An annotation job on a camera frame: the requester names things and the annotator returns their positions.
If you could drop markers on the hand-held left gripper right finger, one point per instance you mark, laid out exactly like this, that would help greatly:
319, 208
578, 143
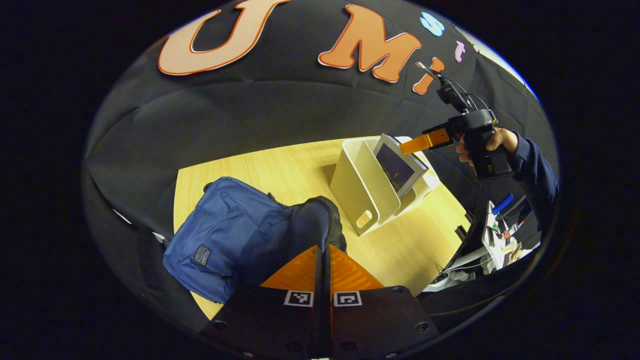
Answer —
380, 322

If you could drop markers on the blue marker pen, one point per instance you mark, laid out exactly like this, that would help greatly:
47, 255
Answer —
502, 203

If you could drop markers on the black backdrop cloth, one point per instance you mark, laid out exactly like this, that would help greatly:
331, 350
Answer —
250, 115

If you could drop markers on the cluttered white table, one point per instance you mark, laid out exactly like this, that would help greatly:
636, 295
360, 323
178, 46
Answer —
492, 245

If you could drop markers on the blue schoolbag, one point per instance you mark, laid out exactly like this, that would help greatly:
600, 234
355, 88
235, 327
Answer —
225, 230

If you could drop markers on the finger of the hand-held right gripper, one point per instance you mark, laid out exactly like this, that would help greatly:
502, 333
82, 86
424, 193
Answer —
425, 141

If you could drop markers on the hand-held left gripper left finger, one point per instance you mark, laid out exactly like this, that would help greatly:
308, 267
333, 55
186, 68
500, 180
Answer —
265, 322

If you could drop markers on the white bookshelf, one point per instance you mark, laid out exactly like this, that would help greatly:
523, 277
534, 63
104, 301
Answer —
355, 190

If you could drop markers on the dark blue book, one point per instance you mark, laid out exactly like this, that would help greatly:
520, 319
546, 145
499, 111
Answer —
395, 167

